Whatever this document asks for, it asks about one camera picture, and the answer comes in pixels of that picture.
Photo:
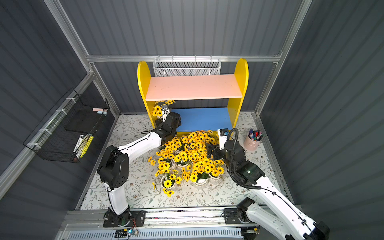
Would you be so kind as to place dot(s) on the green circuit board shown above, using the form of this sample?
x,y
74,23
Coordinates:
x,y
125,234

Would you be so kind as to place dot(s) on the white marker in basket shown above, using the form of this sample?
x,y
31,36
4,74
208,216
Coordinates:
x,y
79,141

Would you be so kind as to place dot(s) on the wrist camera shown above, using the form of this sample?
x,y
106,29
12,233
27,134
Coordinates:
x,y
165,111
223,135

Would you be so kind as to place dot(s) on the black wire wall basket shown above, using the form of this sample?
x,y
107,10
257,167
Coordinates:
x,y
56,139

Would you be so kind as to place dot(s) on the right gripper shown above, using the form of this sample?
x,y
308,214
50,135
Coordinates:
x,y
212,151

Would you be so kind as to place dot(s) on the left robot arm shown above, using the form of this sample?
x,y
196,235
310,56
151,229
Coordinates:
x,y
114,169

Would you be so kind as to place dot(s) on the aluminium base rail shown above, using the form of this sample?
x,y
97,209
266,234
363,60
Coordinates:
x,y
200,223

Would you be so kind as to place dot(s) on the white mesh desk tray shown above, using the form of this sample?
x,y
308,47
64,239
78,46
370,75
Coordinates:
x,y
181,69

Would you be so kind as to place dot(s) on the shelf sunflower pot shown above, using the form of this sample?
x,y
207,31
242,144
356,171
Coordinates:
x,y
170,147
213,137
196,173
195,156
157,112
181,158
167,181
164,164
195,139
203,149
217,169

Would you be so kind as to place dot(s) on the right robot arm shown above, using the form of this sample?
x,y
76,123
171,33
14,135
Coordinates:
x,y
285,221

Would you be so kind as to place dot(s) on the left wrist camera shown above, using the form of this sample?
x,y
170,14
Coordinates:
x,y
165,111

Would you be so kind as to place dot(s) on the pink bucket with pens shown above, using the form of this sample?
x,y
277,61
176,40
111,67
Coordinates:
x,y
253,139

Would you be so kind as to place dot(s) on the yellow wooden shelf unit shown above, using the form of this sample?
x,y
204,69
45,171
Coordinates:
x,y
232,87

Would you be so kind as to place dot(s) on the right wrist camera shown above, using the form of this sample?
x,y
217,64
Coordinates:
x,y
223,135

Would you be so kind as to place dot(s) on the yellow item in basket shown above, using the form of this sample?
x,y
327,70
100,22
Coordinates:
x,y
84,146

